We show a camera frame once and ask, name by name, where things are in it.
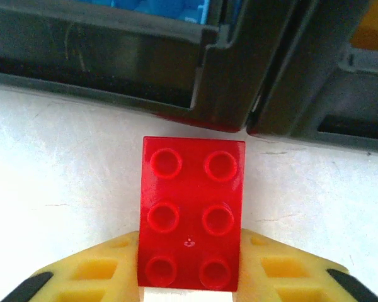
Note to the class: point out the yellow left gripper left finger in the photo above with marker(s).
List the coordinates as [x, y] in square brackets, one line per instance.
[91, 273]

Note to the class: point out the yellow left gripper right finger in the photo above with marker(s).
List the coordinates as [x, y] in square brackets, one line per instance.
[286, 273]

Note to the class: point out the red six-stud toy brick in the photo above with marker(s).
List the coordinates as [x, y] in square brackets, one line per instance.
[192, 220]

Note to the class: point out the yellow toy brick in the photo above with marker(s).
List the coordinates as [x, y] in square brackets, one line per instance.
[371, 25]

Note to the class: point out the long blue toy brick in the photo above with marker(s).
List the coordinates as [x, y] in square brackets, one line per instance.
[160, 7]

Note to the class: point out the black plastic bin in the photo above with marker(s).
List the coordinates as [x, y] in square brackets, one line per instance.
[302, 94]
[113, 47]

